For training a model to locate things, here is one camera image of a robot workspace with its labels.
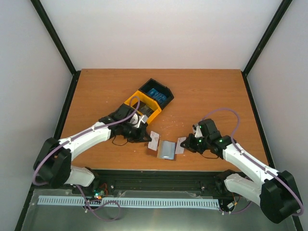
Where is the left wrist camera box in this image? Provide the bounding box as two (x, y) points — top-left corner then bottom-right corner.
(129, 113), (148, 128)

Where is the white patterned credit card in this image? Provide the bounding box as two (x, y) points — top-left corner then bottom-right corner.
(148, 131), (160, 151)

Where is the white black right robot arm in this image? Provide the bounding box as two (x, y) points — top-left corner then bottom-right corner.
(180, 119), (304, 224)

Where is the black bin right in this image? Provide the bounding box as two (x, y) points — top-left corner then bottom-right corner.
(139, 78), (174, 110)

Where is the black frame post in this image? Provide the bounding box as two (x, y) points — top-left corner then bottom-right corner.
(30, 0), (77, 75)
(242, 0), (293, 76)

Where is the blue credit card stack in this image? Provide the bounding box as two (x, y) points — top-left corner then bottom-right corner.
(147, 88), (167, 104)

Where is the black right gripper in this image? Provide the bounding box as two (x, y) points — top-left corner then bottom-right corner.
(180, 133), (210, 154)

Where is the yellow bin middle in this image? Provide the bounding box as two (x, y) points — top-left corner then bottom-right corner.
(124, 90), (162, 125)

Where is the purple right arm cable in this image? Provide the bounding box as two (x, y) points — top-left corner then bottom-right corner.
(201, 107), (304, 215)

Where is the black frame post right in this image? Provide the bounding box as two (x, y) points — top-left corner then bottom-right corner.
(242, 0), (293, 76)

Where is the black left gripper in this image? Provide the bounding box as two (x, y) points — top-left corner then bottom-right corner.
(122, 122), (152, 143)

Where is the black frame post left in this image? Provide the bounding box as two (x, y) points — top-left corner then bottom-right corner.
(30, 0), (77, 75)

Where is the light blue cable duct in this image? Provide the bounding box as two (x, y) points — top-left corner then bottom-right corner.
(37, 195), (219, 210)

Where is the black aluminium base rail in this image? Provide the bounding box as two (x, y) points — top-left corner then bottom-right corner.
(31, 168), (289, 200)

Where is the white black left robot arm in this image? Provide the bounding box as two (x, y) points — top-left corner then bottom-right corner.
(32, 104), (152, 194)

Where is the brown leather card holder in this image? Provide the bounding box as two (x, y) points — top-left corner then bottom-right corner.
(146, 140), (176, 161)

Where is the dark credit card stack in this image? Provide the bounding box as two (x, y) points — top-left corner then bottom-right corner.
(138, 102), (154, 116)

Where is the metal sheet front plate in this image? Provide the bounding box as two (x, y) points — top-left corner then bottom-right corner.
(20, 190), (297, 231)

